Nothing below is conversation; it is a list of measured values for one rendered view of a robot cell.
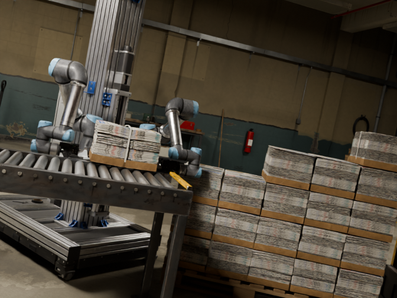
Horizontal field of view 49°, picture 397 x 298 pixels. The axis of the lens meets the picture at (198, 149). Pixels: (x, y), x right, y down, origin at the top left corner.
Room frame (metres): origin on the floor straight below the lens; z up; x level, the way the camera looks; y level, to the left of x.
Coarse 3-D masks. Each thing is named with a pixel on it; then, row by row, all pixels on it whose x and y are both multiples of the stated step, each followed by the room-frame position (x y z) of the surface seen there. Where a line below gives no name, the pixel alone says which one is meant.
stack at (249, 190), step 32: (224, 192) 2.91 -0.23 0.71; (256, 192) 2.90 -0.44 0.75; (288, 192) 2.88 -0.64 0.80; (192, 224) 2.92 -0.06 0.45; (224, 224) 2.90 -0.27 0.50; (256, 224) 2.89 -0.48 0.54; (288, 224) 2.87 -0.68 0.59; (192, 256) 2.92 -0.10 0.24; (224, 256) 2.91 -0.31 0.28; (256, 256) 2.89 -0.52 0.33; (288, 256) 2.90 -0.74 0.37; (320, 256) 2.86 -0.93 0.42; (192, 288) 2.91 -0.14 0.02; (224, 288) 3.03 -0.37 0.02; (256, 288) 2.88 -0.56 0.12; (320, 288) 2.86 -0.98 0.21
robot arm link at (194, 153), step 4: (192, 148) 2.81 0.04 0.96; (196, 148) 2.81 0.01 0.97; (188, 152) 2.78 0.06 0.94; (192, 152) 2.80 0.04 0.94; (196, 152) 2.80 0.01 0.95; (200, 152) 2.81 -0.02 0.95; (188, 156) 2.77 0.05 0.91; (192, 156) 2.79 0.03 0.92; (196, 156) 2.80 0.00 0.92; (200, 156) 2.82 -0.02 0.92; (188, 160) 2.79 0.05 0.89; (192, 160) 2.80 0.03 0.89; (196, 160) 2.80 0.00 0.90; (192, 164) 2.80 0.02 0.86; (196, 164) 2.81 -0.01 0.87
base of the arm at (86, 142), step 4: (84, 136) 2.87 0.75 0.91; (88, 136) 2.86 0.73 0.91; (92, 136) 2.86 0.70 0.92; (84, 140) 2.86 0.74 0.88; (88, 140) 2.85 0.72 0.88; (92, 140) 2.86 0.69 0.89; (80, 144) 2.86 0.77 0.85; (84, 144) 2.84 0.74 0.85; (88, 144) 2.85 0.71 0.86; (80, 148) 2.85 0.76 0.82; (88, 148) 2.84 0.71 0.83
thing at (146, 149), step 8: (136, 128) 2.70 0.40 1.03; (136, 136) 2.50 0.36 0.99; (144, 136) 2.53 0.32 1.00; (152, 136) 2.52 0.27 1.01; (160, 136) 2.54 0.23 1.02; (136, 144) 2.50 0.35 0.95; (144, 144) 2.52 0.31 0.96; (152, 144) 2.53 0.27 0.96; (160, 144) 2.54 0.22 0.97; (136, 152) 2.51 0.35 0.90; (144, 152) 2.52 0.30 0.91; (152, 152) 2.54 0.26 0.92; (136, 160) 2.51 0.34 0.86; (144, 160) 2.52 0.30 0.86; (152, 160) 2.54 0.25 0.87
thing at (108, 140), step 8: (96, 120) 2.68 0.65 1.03; (96, 128) 2.51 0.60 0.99; (104, 128) 2.46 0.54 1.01; (112, 128) 2.47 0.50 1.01; (120, 128) 2.47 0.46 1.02; (96, 136) 2.49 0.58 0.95; (104, 136) 2.45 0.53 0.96; (112, 136) 2.46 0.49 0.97; (120, 136) 2.47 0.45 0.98; (96, 144) 2.45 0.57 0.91; (104, 144) 2.46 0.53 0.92; (112, 144) 2.46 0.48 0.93; (120, 144) 2.48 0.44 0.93; (96, 152) 2.44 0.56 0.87; (104, 152) 2.46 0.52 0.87; (112, 152) 2.47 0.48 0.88; (120, 152) 2.48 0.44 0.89
